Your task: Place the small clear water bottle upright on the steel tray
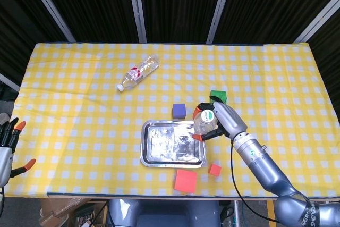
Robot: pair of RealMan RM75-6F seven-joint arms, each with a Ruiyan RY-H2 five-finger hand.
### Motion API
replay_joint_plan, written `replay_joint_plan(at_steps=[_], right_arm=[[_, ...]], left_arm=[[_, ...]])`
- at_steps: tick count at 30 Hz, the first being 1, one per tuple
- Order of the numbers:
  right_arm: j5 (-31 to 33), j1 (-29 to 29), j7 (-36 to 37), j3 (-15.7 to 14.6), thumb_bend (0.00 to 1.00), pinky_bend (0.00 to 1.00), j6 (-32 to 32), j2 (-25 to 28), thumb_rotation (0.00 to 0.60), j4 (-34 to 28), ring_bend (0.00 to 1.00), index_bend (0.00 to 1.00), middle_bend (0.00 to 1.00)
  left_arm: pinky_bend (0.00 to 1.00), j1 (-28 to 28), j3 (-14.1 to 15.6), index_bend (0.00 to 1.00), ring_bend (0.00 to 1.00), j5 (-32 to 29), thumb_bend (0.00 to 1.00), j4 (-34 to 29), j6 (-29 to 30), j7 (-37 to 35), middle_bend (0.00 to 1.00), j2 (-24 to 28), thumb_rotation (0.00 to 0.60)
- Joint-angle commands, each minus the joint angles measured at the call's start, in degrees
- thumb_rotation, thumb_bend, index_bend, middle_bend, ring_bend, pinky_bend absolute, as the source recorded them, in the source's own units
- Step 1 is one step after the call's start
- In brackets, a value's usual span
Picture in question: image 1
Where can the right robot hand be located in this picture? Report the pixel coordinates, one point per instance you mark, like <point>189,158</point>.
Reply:
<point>229,119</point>

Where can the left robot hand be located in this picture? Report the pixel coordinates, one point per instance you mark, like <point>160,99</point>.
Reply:
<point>6,155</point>

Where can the clear bottle green-white cap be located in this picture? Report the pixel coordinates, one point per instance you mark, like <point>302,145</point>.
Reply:
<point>204,127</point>

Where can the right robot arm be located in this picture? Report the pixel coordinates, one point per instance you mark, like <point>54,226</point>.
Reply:
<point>265,163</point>

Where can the stainless steel tray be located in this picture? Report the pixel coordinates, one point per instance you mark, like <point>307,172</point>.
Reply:
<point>164,147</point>

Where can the clear bottle red label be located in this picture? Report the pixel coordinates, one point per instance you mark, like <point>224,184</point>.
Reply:
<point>138,71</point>

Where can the green building brick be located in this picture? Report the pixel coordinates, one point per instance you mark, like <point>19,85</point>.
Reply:
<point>219,95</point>

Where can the purple foam cube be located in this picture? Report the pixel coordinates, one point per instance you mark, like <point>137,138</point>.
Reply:
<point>178,110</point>

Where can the small orange foam cube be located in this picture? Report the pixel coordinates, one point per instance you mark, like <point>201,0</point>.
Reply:
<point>214,170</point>

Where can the yellow checked tablecloth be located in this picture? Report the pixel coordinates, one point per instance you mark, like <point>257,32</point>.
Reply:
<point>66,120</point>

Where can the large orange foam cube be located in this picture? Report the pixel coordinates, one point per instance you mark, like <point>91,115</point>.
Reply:
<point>185,181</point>

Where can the brown cardboard box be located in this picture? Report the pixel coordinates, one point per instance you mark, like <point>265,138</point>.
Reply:
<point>61,211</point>

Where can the grey robot torso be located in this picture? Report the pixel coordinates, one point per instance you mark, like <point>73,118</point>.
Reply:
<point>164,213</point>

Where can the white partition post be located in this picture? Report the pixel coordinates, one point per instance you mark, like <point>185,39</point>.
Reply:
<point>317,19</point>
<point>220,6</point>
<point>49,6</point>
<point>9,82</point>
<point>136,6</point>

